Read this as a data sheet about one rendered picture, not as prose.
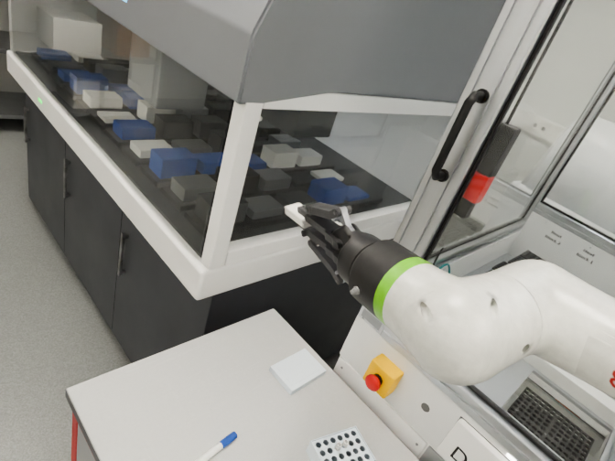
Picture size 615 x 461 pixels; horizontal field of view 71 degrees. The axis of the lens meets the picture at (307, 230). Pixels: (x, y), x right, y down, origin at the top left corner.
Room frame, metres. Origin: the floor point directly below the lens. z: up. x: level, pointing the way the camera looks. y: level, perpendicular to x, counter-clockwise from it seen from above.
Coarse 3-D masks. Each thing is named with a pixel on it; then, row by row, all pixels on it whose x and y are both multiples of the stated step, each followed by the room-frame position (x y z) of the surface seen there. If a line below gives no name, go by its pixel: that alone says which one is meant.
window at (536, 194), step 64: (576, 0) 0.83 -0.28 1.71; (576, 64) 0.80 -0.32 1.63; (512, 128) 0.82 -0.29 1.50; (576, 128) 0.77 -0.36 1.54; (512, 192) 0.79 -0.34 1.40; (576, 192) 0.73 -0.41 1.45; (448, 256) 0.81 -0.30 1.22; (512, 256) 0.75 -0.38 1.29; (576, 256) 0.70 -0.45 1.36; (512, 384) 0.67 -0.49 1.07; (576, 384) 0.62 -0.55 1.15; (576, 448) 0.58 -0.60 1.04
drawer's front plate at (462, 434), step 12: (456, 432) 0.66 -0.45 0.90; (468, 432) 0.65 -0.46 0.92; (444, 444) 0.66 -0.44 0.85; (456, 444) 0.65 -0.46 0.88; (468, 444) 0.64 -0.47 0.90; (480, 444) 0.63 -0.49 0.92; (444, 456) 0.65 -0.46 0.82; (456, 456) 0.64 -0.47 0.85; (468, 456) 0.63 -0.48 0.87; (480, 456) 0.62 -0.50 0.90; (492, 456) 0.61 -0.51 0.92
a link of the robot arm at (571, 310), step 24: (528, 264) 0.46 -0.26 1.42; (552, 264) 0.46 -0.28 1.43; (528, 288) 0.41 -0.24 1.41; (552, 288) 0.42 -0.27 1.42; (576, 288) 0.42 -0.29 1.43; (552, 312) 0.39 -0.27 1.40; (576, 312) 0.39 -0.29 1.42; (600, 312) 0.38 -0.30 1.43; (552, 336) 0.38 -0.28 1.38; (576, 336) 0.37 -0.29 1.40; (600, 336) 0.36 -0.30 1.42; (552, 360) 0.38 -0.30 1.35; (576, 360) 0.36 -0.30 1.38; (600, 360) 0.35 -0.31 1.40; (600, 384) 0.34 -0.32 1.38
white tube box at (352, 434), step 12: (336, 432) 0.64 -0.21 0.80; (348, 432) 0.65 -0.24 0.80; (312, 444) 0.59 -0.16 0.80; (324, 444) 0.61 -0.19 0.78; (360, 444) 0.63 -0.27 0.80; (312, 456) 0.58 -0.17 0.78; (324, 456) 0.57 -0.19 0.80; (336, 456) 0.58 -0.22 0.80; (348, 456) 0.59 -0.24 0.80; (360, 456) 0.60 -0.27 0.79; (372, 456) 0.61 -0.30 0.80
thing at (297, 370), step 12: (288, 360) 0.82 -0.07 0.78; (300, 360) 0.83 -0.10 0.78; (312, 360) 0.84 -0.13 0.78; (276, 372) 0.76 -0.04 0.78; (288, 372) 0.78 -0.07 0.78; (300, 372) 0.79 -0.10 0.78; (312, 372) 0.80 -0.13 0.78; (324, 372) 0.82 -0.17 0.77; (288, 384) 0.74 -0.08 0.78; (300, 384) 0.75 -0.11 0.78
